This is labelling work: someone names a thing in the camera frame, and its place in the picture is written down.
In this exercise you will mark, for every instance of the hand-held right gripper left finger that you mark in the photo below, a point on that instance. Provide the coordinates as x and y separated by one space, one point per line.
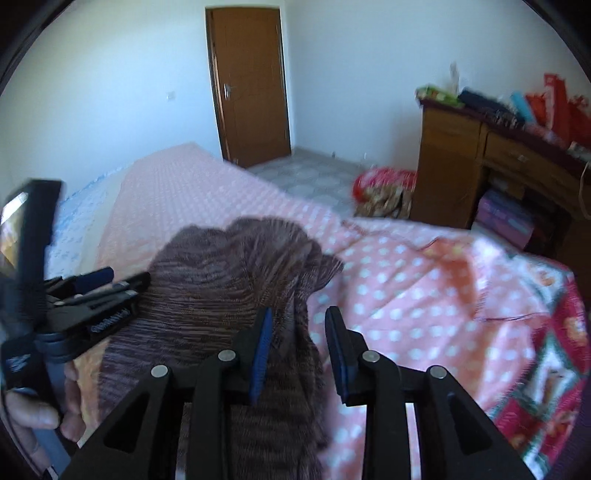
262 350

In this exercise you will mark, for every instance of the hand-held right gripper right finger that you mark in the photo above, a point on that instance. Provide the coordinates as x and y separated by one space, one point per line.
334 350

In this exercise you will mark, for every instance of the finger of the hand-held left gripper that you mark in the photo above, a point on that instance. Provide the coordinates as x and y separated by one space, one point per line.
94 278
120 286

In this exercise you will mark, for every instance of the brown knitted sweater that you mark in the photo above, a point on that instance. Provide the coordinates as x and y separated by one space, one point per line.
207 277

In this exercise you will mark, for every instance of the person's left hand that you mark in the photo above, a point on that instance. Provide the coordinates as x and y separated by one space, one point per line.
32 410

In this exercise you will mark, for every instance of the blue dotted bedsheet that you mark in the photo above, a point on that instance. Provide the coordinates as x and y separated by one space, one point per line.
78 221

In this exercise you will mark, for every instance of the pink dotted blanket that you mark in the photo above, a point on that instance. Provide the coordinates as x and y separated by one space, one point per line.
415 314

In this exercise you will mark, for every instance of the pink checkered bedspread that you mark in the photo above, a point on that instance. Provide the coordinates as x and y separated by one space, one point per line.
207 189

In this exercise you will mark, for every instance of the red floral bag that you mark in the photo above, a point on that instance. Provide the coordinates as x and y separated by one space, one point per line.
383 189

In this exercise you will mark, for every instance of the brown wooden desk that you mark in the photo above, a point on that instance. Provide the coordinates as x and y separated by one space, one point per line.
443 175

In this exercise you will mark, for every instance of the red green patchwork quilt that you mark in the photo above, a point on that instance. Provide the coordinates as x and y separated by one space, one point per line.
545 369

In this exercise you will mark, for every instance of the pink storage boxes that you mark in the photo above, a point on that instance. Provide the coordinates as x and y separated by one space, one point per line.
505 219

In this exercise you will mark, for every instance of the brown wooden door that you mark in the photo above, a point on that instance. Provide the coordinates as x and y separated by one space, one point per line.
249 83

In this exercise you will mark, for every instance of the green box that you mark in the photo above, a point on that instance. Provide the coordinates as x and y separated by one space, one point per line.
438 96

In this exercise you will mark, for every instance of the dark blue case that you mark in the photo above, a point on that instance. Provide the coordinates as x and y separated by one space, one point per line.
485 104

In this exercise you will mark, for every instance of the teal cylinder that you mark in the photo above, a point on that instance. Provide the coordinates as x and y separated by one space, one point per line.
524 108

